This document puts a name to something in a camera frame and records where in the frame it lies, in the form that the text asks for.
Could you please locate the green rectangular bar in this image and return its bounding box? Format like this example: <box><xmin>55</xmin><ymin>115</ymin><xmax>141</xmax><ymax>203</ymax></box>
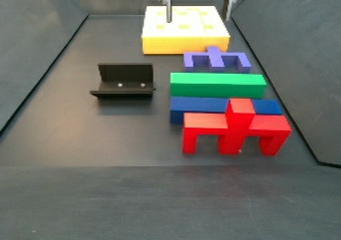
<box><xmin>170</xmin><ymin>73</ymin><xmax>267</xmax><ymax>99</ymax></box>

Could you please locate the yellow slotted board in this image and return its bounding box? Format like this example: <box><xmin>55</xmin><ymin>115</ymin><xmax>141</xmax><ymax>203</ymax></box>
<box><xmin>142</xmin><ymin>6</ymin><xmax>231</xmax><ymax>55</ymax></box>

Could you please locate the purple cross-shaped block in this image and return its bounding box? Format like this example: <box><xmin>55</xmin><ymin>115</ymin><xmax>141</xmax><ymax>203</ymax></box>
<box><xmin>184</xmin><ymin>46</ymin><xmax>252</xmax><ymax>73</ymax></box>

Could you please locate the blue rectangular bar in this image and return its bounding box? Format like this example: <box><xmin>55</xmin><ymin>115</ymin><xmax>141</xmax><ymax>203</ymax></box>
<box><xmin>170</xmin><ymin>97</ymin><xmax>283</xmax><ymax>124</ymax></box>

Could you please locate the red cross-shaped block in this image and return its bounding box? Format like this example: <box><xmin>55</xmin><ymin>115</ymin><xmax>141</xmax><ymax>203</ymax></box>
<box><xmin>183</xmin><ymin>99</ymin><xmax>292</xmax><ymax>156</ymax></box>

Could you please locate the black angle bracket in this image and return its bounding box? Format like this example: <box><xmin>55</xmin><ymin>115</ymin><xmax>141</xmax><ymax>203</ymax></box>
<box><xmin>92</xmin><ymin>63</ymin><xmax>156</xmax><ymax>99</ymax></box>

